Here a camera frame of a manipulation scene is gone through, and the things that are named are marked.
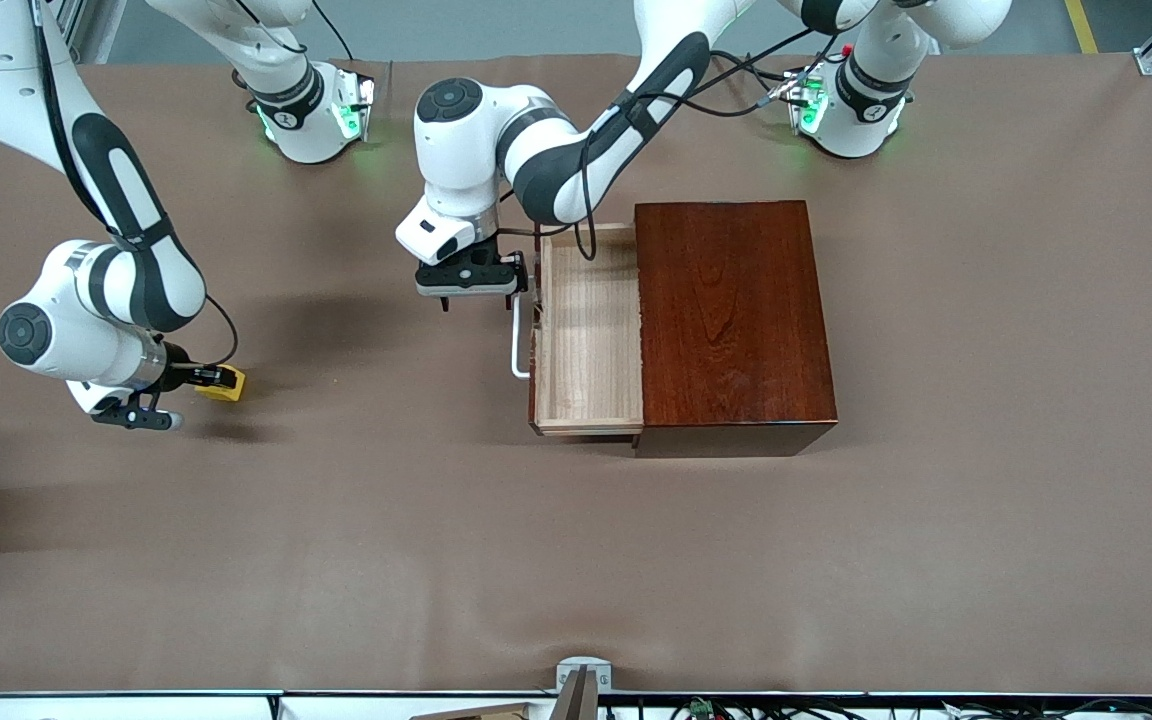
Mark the yellow cube block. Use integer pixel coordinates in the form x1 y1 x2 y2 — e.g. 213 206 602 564
196 366 247 403

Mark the light wood drawer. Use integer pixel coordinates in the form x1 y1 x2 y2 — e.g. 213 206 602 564
511 222 645 438

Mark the brown table cloth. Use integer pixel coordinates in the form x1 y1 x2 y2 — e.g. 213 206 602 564
0 52 1152 697

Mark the dark brown wooden cabinet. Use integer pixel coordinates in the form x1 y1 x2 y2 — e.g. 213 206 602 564
633 200 839 459

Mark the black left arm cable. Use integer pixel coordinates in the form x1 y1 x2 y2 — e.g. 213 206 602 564
496 18 862 263

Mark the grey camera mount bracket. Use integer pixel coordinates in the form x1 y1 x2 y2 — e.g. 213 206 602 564
556 657 613 720

